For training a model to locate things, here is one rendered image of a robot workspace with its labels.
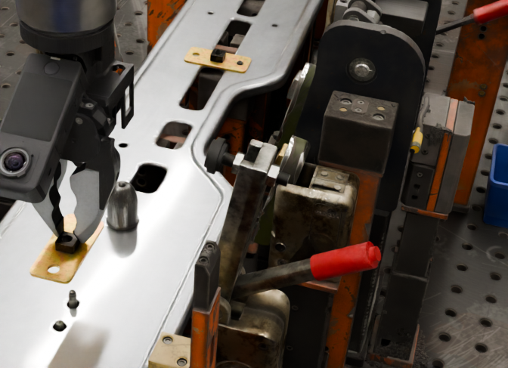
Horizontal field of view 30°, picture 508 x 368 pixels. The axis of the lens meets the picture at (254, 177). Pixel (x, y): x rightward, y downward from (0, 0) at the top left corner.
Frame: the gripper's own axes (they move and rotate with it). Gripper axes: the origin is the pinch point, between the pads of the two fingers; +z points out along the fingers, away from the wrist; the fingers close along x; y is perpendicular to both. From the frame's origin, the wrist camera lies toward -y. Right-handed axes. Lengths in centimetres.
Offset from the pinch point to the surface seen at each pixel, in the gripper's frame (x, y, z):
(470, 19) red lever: -31, 47, -4
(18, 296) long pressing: 5.0, -0.7, 8.7
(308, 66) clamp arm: -14.3, 32.3, -2.2
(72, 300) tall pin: -0.3, -0.3, 7.9
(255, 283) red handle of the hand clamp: -17.3, -0.8, 0.0
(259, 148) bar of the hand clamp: -16.2, 0.8, -12.6
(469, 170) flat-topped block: -36, 65, 30
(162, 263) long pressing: -6.0, 7.9, 8.6
